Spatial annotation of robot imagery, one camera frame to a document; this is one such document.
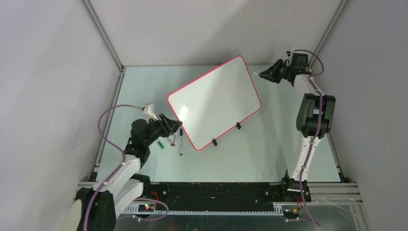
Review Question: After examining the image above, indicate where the electronics board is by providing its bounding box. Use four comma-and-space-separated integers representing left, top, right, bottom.
138, 204, 156, 213
282, 209, 300, 220

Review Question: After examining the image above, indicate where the left electronics board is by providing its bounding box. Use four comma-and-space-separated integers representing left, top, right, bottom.
138, 204, 156, 213

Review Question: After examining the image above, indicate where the red-capped whiteboard marker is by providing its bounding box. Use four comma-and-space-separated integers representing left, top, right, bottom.
172, 134, 177, 146

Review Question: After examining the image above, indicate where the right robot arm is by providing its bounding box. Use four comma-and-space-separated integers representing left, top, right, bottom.
258, 49, 336, 201

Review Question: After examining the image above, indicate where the blue-capped whiteboard marker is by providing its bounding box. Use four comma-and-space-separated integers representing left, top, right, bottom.
179, 128, 183, 156

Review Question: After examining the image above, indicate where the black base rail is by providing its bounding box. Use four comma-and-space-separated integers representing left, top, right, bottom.
143, 182, 311, 212

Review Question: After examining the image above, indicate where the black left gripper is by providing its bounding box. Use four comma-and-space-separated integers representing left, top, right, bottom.
143, 113, 182, 147

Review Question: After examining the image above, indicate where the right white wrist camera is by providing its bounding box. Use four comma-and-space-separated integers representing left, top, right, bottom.
286, 51, 308, 71

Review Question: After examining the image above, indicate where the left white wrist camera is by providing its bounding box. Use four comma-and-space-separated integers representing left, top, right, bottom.
142, 103, 159, 121

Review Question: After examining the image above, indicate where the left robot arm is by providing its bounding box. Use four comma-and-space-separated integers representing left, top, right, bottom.
60, 114, 182, 231

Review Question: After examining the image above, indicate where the pink-framed whiteboard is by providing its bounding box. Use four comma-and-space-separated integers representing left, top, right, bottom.
167, 55, 262, 151

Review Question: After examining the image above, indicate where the right electronics board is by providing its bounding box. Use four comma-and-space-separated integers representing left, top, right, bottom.
282, 209, 300, 220

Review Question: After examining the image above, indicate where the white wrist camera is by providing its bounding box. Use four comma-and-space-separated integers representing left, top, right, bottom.
142, 103, 159, 121
286, 51, 308, 71

